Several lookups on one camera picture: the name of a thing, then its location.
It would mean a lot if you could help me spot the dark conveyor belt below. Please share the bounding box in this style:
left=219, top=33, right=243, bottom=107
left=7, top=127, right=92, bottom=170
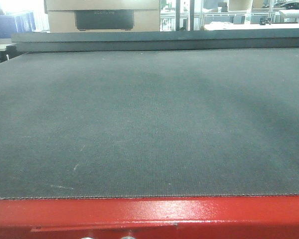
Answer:
left=0, top=48, right=299, bottom=199

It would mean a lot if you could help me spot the white background table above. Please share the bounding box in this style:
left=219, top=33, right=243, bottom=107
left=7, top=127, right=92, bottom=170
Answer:
left=203, top=21, right=299, bottom=30

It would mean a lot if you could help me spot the cardboard box with black panel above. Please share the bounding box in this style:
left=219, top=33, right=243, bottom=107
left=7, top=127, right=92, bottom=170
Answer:
left=44, top=0, right=160, bottom=33

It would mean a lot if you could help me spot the blue partition screen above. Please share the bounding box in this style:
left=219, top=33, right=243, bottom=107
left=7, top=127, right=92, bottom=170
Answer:
left=0, top=10, right=49, bottom=39

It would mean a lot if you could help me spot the grey conveyor side rail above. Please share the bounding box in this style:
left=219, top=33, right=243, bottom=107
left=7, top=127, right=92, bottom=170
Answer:
left=11, top=28, right=299, bottom=52

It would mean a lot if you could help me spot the red conveyor frame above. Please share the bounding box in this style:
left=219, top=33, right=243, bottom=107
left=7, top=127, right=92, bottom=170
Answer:
left=0, top=196, right=299, bottom=239

